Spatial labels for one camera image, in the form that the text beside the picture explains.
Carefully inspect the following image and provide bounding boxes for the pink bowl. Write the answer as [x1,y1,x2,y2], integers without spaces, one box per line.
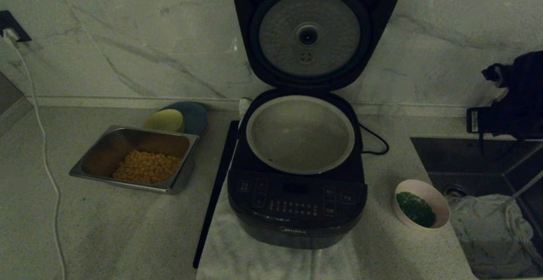
[393,179,451,230]

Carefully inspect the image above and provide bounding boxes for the chopped green vegetables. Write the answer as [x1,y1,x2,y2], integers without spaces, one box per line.
[396,192,437,228]

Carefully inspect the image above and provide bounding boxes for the black electric rice cooker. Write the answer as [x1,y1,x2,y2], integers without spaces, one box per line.
[230,0,403,92]

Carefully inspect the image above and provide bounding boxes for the grey inner pot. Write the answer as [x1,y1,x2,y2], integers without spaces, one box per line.
[246,95,355,175]

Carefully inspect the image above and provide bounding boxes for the small yellow-green bowl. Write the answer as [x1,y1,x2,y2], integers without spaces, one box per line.
[144,109,185,133]

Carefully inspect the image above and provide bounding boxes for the stainless steel sink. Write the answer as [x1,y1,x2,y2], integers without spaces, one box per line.
[409,137,543,278]

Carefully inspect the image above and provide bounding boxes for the metal sink drain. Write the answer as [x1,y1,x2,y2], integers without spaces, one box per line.
[441,184,467,198]

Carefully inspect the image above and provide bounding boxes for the white crumpled cloth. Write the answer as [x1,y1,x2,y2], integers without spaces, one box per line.
[445,194,543,277]

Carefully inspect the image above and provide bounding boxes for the long black strip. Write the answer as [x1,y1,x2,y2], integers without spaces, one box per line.
[193,121,240,268]

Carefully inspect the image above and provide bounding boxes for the white towel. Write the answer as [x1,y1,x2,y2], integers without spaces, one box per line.
[196,98,361,280]

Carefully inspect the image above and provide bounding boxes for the blue-grey plate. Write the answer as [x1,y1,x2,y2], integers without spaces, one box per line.
[160,102,209,136]

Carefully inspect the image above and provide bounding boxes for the yellow corn kernels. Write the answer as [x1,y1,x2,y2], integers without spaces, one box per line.
[112,150,182,185]

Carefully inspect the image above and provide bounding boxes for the stainless steel tray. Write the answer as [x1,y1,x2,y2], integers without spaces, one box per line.
[70,125,200,195]

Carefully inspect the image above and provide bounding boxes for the white plug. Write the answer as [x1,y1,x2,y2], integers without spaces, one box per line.
[3,29,22,46]

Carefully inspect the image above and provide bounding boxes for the black cooker power cord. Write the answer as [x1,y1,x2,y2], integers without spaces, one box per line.
[358,124,389,155]

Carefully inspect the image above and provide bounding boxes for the white power cable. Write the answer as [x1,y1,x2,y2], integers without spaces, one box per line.
[15,45,68,280]

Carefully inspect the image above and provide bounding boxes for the black wall socket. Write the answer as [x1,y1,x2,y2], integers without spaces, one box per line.
[0,11,33,44]

